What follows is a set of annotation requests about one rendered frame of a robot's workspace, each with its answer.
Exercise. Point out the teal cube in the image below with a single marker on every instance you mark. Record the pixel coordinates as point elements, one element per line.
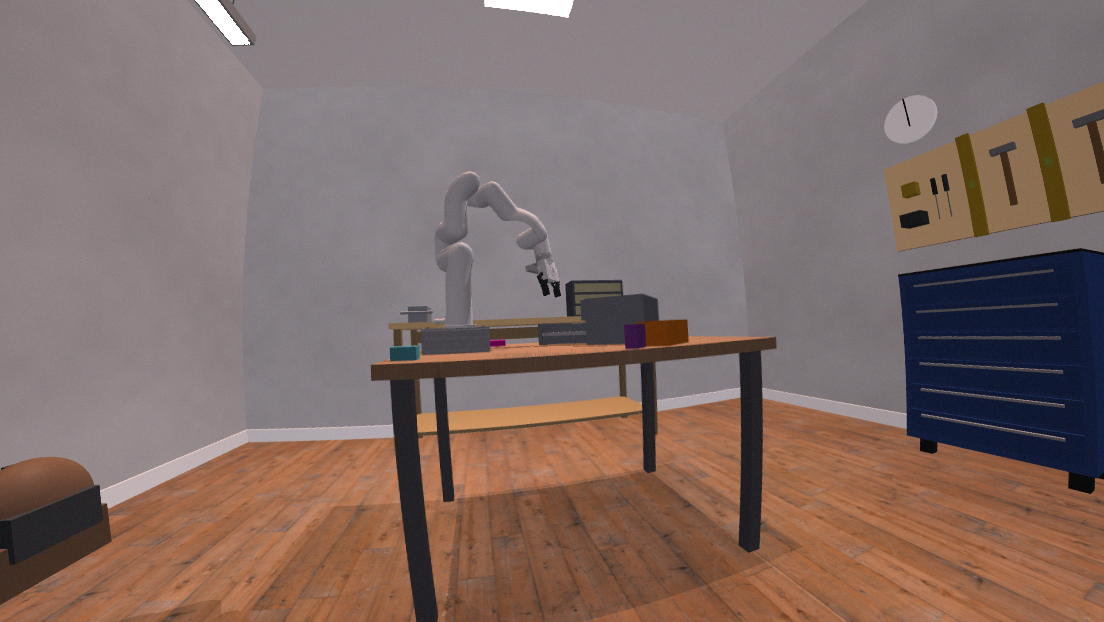
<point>404,353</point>

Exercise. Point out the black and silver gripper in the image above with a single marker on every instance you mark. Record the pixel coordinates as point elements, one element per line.
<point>547,274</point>

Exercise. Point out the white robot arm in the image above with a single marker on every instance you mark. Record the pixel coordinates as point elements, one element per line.
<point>456,259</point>

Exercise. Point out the orange open box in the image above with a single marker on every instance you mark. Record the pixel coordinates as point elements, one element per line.
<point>665,332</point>

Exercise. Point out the grey cabinet with drawer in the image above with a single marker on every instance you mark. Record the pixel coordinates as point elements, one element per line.
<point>605,319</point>

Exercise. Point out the purple block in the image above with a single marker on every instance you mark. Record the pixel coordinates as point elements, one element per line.
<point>635,336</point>

